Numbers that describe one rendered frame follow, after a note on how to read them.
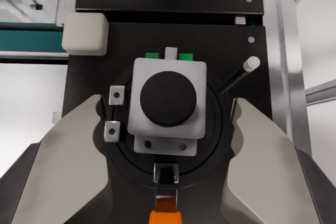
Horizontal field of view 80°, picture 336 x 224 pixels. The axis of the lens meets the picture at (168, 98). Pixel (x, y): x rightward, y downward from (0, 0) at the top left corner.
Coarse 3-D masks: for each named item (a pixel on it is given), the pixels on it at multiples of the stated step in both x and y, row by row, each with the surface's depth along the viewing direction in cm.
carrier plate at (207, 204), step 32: (128, 32) 25; (160, 32) 25; (192, 32) 25; (224, 32) 25; (256, 32) 25; (96, 64) 24; (128, 64) 24; (224, 64) 24; (64, 96) 23; (256, 96) 23; (224, 160) 22; (128, 192) 21; (192, 192) 21
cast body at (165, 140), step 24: (168, 48) 16; (144, 72) 12; (168, 72) 11; (192, 72) 12; (144, 96) 10; (168, 96) 10; (192, 96) 10; (144, 120) 11; (168, 120) 10; (192, 120) 11; (144, 144) 14; (168, 144) 14; (192, 144) 14
